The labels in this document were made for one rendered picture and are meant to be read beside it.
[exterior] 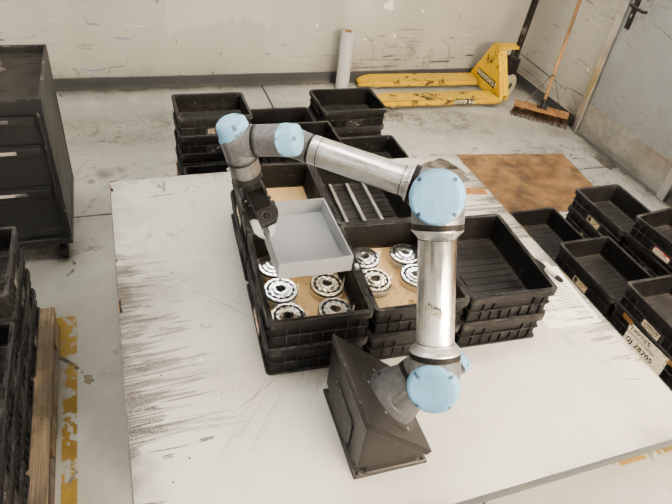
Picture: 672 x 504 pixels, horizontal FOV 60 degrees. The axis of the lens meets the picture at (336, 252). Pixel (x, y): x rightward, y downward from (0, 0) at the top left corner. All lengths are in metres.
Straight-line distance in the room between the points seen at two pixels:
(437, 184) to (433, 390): 0.45
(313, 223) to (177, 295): 0.55
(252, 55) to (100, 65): 1.16
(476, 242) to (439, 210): 0.92
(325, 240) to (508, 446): 0.76
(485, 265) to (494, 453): 0.66
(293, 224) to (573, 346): 1.02
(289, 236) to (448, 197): 0.56
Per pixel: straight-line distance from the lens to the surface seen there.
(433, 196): 1.22
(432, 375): 1.29
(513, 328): 1.95
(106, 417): 2.55
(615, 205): 3.62
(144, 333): 1.85
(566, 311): 2.20
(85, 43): 4.84
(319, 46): 5.10
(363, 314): 1.60
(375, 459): 1.52
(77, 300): 3.02
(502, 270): 2.05
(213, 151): 3.32
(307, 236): 1.62
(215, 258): 2.09
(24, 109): 2.78
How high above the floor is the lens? 2.06
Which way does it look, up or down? 39 degrees down
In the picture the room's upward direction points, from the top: 8 degrees clockwise
